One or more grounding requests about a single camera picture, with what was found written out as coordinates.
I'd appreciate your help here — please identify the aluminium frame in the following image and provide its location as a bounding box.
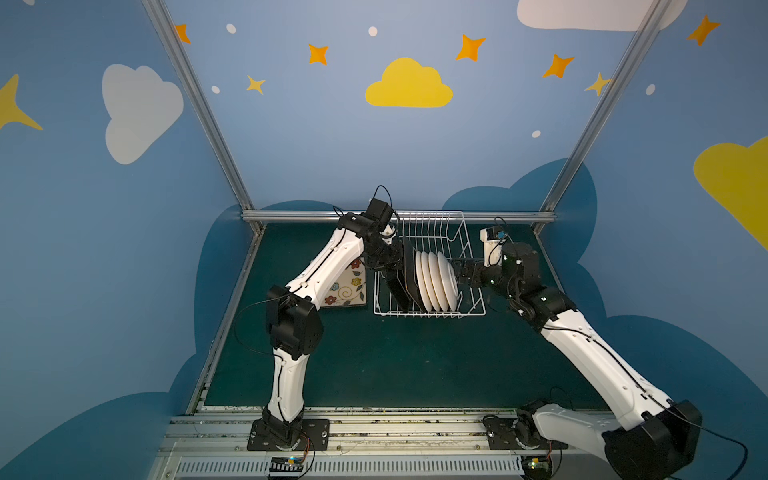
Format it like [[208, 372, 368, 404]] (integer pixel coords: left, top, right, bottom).
[[143, 1, 673, 415]]

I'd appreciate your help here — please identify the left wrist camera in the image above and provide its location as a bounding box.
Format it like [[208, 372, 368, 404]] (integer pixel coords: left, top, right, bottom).
[[380, 225, 397, 245]]

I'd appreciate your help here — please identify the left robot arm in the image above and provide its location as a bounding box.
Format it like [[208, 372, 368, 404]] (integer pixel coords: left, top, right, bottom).
[[260, 198, 412, 449]]

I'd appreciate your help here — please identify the floral square plate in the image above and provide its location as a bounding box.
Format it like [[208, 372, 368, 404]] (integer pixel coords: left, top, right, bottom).
[[321, 257, 368, 308], [384, 265, 412, 312]]

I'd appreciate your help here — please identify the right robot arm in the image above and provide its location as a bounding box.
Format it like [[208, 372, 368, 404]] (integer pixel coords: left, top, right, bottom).
[[452, 239, 702, 479]]

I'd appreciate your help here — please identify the right controller board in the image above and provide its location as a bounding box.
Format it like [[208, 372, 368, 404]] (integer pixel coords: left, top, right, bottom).
[[521, 456, 553, 480]]

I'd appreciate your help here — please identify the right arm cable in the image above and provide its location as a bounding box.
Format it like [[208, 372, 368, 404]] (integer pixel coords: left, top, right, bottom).
[[665, 407, 750, 480]]

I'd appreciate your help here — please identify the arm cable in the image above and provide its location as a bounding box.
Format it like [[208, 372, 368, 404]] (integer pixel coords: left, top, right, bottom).
[[665, 407, 750, 480], [232, 296, 277, 358]]

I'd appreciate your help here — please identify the white wire dish rack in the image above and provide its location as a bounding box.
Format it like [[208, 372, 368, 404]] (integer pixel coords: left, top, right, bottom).
[[372, 211, 486, 318]]

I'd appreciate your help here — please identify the aluminium rail base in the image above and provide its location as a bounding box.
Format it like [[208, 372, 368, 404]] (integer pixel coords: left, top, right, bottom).
[[146, 409, 667, 480]]

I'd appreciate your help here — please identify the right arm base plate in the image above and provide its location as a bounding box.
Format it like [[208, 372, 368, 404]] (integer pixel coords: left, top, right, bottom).
[[481, 414, 569, 450]]

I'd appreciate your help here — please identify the left controller board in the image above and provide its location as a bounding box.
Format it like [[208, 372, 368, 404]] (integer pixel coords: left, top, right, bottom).
[[267, 456, 307, 479]]

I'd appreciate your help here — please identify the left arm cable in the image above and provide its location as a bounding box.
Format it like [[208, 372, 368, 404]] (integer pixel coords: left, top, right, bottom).
[[232, 296, 277, 358]]

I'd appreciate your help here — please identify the controller board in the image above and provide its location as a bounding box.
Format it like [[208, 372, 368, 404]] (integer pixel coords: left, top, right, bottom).
[[267, 456, 307, 479], [521, 456, 553, 480]]

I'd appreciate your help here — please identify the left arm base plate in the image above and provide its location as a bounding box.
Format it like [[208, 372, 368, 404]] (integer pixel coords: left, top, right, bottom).
[[246, 418, 330, 452]]

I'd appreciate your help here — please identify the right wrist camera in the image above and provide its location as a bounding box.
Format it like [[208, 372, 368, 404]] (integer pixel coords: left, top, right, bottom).
[[480, 226, 507, 267]]

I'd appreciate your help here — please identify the white round plate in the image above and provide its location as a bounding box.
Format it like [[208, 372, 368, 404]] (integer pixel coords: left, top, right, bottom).
[[422, 252, 448, 312], [428, 252, 456, 312], [415, 251, 434, 313], [437, 252, 459, 311]]

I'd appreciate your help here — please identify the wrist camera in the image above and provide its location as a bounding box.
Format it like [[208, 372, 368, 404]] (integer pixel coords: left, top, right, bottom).
[[480, 226, 507, 267], [380, 225, 397, 245]]

